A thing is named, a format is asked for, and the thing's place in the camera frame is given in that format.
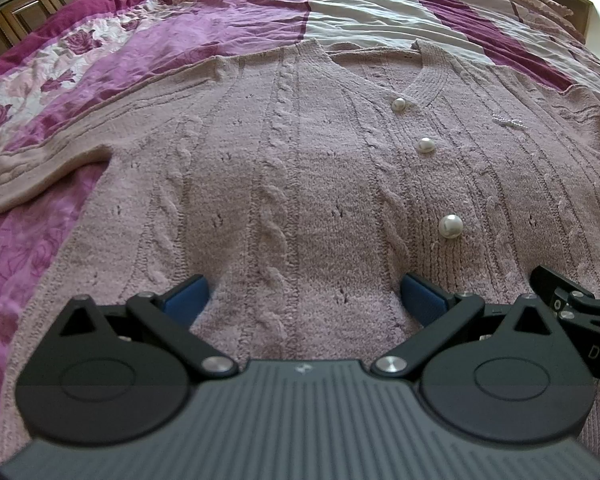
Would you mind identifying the pink knitted cardigan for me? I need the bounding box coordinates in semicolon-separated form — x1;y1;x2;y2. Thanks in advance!
0;40;600;460

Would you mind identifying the purple floral bedspread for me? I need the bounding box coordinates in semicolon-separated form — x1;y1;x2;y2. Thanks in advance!
0;0;600;456

